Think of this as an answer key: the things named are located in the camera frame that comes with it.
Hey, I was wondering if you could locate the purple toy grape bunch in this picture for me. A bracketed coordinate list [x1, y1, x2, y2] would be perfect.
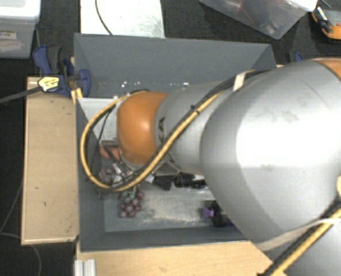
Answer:
[97, 166, 145, 219]

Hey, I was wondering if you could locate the pale wood board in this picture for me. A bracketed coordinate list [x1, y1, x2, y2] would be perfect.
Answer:
[21, 76, 81, 246]

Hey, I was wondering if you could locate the purple and black toy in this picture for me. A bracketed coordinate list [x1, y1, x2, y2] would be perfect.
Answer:
[201, 200, 235, 228]

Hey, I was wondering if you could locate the grey metal bin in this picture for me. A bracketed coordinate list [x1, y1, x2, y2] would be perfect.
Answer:
[73, 32, 278, 253]

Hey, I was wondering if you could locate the black cylinder on white bracket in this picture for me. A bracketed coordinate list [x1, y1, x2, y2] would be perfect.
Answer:
[147, 173, 209, 191]

